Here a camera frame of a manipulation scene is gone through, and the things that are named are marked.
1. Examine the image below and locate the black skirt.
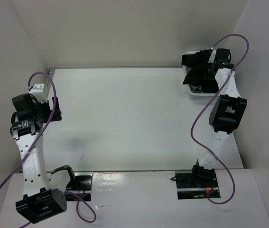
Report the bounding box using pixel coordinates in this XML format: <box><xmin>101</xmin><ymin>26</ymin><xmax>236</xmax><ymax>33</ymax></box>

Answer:
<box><xmin>181</xmin><ymin>49</ymin><xmax>219</xmax><ymax>93</ymax></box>

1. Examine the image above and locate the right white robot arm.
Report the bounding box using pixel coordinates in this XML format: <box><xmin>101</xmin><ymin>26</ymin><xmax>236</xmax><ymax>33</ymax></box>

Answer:
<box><xmin>182</xmin><ymin>48</ymin><xmax>247</xmax><ymax>192</ymax></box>

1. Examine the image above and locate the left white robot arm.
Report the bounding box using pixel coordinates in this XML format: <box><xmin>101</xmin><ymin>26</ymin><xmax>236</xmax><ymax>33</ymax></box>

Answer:
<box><xmin>10</xmin><ymin>93</ymin><xmax>77</xmax><ymax>224</ymax></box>

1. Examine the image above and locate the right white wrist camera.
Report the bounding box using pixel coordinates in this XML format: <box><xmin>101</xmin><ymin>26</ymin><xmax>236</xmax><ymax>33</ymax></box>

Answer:
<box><xmin>208</xmin><ymin>47</ymin><xmax>217</xmax><ymax>64</ymax></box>

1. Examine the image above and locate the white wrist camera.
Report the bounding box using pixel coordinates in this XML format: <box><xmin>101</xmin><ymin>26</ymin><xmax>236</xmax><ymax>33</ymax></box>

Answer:
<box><xmin>29</xmin><ymin>84</ymin><xmax>47</xmax><ymax>103</ymax></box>
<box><xmin>208</xmin><ymin>47</ymin><xmax>217</xmax><ymax>64</ymax></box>

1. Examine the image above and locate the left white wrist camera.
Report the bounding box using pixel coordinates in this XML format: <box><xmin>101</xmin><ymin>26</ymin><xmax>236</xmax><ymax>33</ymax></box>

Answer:
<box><xmin>29</xmin><ymin>84</ymin><xmax>47</xmax><ymax>103</ymax></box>

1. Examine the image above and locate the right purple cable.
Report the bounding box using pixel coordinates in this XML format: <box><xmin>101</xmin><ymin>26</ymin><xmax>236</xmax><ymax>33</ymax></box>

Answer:
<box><xmin>190</xmin><ymin>34</ymin><xmax>249</xmax><ymax>204</ymax></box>

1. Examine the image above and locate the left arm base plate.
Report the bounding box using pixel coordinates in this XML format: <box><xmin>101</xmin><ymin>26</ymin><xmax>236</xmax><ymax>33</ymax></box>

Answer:
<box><xmin>66</xmin><ymin>172</ymin><xmax>93</xmax><ymax>201</ymax></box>

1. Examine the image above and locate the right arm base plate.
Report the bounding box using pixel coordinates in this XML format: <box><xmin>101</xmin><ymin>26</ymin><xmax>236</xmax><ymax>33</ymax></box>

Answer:
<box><xmin>170</xmin><ymin>171</ymin><xmax>221</xmax><ymax>200</ymax></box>

